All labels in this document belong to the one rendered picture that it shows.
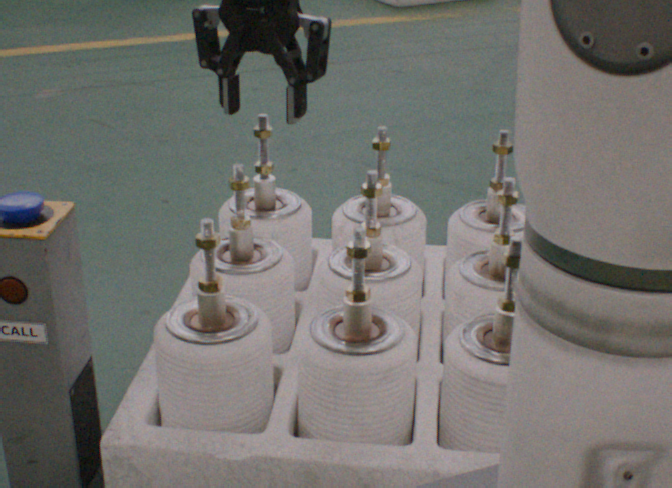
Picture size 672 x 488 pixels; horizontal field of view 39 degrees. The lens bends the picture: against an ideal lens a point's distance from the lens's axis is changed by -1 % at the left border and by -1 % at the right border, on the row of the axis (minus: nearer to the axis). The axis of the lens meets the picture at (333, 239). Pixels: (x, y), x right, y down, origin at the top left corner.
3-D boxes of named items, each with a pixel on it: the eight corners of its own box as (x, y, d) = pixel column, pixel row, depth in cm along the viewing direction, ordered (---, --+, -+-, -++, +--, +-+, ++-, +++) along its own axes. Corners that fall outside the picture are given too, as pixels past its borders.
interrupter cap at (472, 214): (534, 239, 93) (535, 232, 93) (456, 233, 94) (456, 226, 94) (534, 208, 100) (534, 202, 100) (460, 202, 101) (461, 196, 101)
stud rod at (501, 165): (491, 201, 97) (497, 130, 93) (500, 200, 97) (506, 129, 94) (495, 205, 96) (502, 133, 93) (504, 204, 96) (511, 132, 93)
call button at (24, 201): (35, 232, 79) (32, 209, 79) (-11, 229, 80) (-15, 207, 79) (53, 212, 83) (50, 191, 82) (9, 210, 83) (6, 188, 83)
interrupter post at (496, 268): (508, 267, 88) (512, 234, 86) (518, 279, 86) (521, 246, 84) (483, 269, 87) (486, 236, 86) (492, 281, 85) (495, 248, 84)
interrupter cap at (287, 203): (235, 191, 103) (235, 185, 103) (305, 194, 103) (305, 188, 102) (222, 221, 96) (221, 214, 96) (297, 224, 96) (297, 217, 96)
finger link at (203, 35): (214, 2, 94) (228, 61, 96) (198, 5, 95) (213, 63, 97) (199, 7, 92) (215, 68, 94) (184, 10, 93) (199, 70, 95)
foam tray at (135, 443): (577, 655, 79) (607, 483, 71) (119, 609, 83) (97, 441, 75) (542, 387, 114) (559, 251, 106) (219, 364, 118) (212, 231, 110)
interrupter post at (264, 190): (255, 202, 101) (254, 173, 99) (278, 203, 101) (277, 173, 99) (251, 211, 99) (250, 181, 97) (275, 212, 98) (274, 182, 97)
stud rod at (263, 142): (267, 183, 99) (266, 113, 96) (270, 186, 98) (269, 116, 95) (258, 184, 99) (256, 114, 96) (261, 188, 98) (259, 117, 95)
